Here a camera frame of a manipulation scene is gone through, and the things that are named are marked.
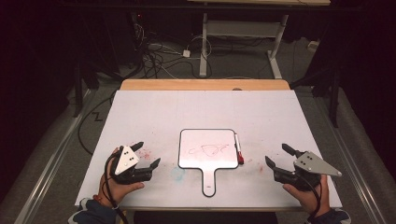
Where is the person's right hand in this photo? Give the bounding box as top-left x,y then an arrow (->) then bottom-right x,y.
282,175 -> 331,216

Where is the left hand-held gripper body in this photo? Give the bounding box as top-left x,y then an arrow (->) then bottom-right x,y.
107,145 -> 153,185

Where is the small whiteboard with handle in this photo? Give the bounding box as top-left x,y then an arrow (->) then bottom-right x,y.
177,128 -> 240,198

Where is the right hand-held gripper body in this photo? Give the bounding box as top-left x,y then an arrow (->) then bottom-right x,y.
274,151 -> 343,191

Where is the red whiteboard marker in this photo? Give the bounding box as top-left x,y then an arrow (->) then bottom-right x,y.
233,133 -> 246,165

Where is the tangle of floor cables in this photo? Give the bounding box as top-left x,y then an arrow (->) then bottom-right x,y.
132,12 -> 214,79

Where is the black stand leg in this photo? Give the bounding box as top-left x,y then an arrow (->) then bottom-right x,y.
73,60 -> 101,119
290,62 -> 341,129

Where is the person's dark clothing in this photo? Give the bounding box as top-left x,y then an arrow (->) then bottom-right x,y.
134,211 -> 278,224

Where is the white metal desk frame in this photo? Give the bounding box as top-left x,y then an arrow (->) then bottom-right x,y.
186,0 -> 332,79

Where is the person's left hand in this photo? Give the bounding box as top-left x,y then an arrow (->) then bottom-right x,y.
97,147 -> 146,208

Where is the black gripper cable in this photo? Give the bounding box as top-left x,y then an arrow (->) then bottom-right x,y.
298,174 -> 323,223
104,153 -> 130,224

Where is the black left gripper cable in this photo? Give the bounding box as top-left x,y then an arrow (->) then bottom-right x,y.
104,153 -> 130,224

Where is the metal floor rail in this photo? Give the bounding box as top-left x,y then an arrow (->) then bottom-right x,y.
13,89 -> 96,224
312,92 -> 389,224

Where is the black floor cable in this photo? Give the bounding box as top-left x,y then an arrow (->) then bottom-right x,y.
77,90 -> 119,157

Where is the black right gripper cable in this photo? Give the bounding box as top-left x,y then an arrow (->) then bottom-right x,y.
298,174 -> 323,223

